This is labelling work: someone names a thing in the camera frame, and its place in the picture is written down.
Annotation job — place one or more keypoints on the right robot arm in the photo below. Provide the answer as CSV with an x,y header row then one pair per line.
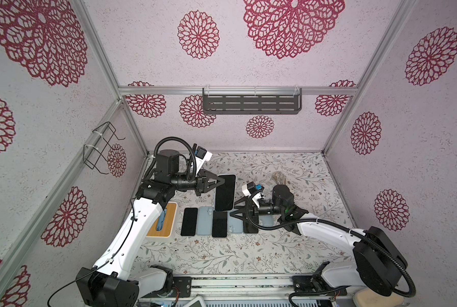
x,y
377,263

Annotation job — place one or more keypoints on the crumpled clear plastic bag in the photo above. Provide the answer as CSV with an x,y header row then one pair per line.
x,y
280,178

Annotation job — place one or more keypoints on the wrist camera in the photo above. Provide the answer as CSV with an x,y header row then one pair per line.
x,y
250,188
201,156

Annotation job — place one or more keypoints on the black phone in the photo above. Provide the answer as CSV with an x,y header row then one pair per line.
x,y
248,228
225,194

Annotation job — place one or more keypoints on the beige sponge pad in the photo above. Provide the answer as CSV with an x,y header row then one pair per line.
x,y
368,298

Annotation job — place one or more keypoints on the grey metal wall shelf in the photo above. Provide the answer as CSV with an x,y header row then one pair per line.
x,y
255,104

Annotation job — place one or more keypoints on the black wire wall rack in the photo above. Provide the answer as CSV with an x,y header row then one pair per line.
x,y
93,154

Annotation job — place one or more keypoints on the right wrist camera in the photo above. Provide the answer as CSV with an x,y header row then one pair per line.
x,y
250,188

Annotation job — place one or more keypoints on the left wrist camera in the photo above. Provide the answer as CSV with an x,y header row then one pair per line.
x,y
201,156

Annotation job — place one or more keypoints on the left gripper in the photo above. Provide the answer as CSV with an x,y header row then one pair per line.
x,y
203,185

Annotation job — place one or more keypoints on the white wooden-top tissue box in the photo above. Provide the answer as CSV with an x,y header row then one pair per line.
x,y
164,227

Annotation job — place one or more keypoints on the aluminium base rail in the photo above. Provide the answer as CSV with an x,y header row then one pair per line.
x,y
247,290

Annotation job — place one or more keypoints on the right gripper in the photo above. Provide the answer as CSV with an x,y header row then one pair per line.
x,y
252,209

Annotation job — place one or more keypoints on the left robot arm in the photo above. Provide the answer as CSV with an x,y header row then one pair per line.
x,y
109,281

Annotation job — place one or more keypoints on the pale green phone case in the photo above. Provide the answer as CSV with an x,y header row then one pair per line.
x,y
266,220
204,224
235,226

